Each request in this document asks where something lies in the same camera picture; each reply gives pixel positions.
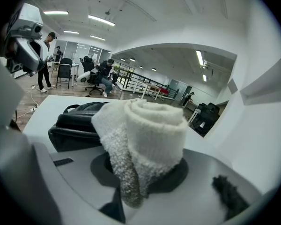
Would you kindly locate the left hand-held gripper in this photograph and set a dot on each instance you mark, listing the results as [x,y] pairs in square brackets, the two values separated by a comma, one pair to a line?
[25,15]

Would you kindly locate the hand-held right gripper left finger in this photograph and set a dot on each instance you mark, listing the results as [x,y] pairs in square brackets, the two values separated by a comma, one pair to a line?
[75,172]

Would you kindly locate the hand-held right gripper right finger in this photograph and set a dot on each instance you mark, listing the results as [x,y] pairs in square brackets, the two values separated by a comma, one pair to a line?
[201,184]

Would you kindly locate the black leather backpack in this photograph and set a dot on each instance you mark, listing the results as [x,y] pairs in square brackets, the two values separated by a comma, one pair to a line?
[75,125]

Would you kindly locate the white cloth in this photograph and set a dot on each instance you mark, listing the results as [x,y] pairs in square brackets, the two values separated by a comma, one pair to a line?
[150,135]

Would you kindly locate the white power strip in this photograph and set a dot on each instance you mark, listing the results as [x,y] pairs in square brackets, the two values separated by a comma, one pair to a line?
[34,86]
[35,108]

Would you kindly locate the black folding chair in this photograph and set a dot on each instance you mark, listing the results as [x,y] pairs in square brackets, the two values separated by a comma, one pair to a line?
[65,71]

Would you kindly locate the ceiling strip light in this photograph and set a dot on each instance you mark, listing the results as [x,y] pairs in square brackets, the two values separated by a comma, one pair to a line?
[100,20]
[55,12]
[71,32]
[199,57]
[204,77]
[97,37]

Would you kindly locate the white rounded plastic shell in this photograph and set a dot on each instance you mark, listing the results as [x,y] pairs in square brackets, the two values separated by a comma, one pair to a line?
[84,77]

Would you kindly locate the black swivel chair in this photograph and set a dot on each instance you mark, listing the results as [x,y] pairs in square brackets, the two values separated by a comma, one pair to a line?
[90,67]

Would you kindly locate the black office chair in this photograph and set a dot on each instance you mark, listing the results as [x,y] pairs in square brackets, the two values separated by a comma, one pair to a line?
[206,121]
[202,105]

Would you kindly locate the narrow white desk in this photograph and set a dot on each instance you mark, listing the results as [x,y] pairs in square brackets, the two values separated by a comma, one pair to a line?
[194,115]

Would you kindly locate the red table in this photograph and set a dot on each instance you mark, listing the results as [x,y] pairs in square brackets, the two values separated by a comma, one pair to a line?
[164,91]

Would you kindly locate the wooden table with white legs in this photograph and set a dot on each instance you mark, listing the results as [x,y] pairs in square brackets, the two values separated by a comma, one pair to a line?
[150,88]

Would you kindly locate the black metal railing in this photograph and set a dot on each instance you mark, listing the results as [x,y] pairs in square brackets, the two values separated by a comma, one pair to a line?
[140,78]

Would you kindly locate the white ceiling projector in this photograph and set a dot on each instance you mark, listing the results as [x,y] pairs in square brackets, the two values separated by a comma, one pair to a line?
[207,64]

